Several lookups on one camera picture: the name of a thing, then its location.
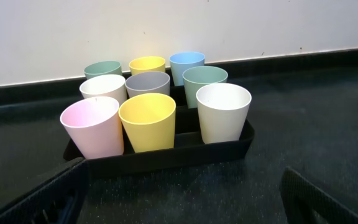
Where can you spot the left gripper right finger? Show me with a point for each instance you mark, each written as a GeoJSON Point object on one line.
{"type": "Point", "coordinates": [306, 202]}

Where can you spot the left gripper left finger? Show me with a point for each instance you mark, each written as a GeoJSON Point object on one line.
{"type": "Point", "coordinates": [42, 199]}

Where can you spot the pink cup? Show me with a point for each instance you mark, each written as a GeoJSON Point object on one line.
{"type": "Point", "coordinates": [96, 137]}

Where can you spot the white cup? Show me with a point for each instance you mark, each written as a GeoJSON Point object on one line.
{"type": "Point", "coordinates": [103, 85]}
{"type": "Point", "coordinates": [222, 121]}

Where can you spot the yellow cup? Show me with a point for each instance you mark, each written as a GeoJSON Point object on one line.
{"type": "Point", "coordinates": [151, 130]}
{"type": "Point", "coordinates": [147, 64]}

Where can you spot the black tray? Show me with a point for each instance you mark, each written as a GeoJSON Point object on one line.
{"type": "Point", "coordinates": [182, 155]}

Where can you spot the green cup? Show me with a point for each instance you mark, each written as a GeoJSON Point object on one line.
{"type": "Point", "coordinates": [202, 77]}
{"type": "Point", "coordinates": [102, 68]}

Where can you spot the grey cup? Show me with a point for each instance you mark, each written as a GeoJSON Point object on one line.
{"type": "Point", "coordinates": [148, 84]}

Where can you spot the blue cup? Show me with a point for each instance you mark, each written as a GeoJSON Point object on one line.
{"type": "Point", "coordinates": [183, 63]}

